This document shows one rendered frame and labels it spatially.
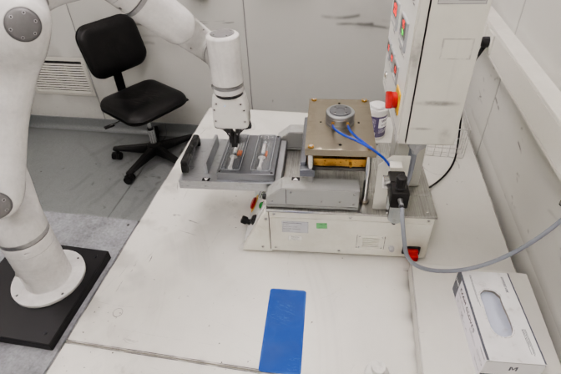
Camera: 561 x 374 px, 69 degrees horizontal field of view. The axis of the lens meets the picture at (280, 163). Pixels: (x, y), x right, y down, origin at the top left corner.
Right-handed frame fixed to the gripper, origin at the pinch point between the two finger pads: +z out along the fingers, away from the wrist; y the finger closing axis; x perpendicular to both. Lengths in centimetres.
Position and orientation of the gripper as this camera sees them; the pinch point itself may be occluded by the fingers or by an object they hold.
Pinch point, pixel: (235, 138)
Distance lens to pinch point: 121.4
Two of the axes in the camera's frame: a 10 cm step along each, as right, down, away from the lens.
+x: 1.0, -6.0, 7.9
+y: 9.9, 0.3, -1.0
